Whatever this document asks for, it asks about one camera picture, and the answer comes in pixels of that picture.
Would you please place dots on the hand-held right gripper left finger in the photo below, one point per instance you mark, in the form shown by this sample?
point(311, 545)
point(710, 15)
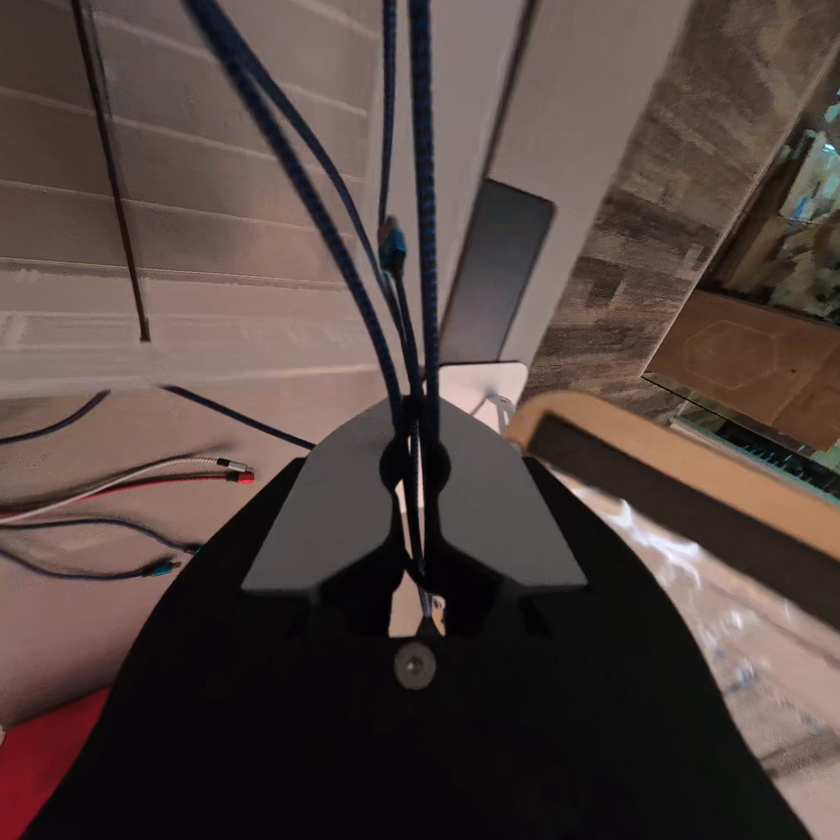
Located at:
point(321, 518)

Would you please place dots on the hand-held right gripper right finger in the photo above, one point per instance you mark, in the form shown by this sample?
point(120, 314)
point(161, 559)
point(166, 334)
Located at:
point(505, 518)

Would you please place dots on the red plastic bin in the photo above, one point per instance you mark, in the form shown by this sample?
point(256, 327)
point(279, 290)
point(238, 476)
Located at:
point(46, 768)

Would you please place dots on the brown cardboard panel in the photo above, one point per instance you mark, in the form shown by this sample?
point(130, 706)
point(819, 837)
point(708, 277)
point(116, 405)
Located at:
point(741, 367)

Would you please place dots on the dark green desk mat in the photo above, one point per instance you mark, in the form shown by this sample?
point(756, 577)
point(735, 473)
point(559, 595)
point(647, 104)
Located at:
point(499, 275)

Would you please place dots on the wooden-edged sign stand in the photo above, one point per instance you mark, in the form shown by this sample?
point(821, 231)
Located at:
point(656, 472)

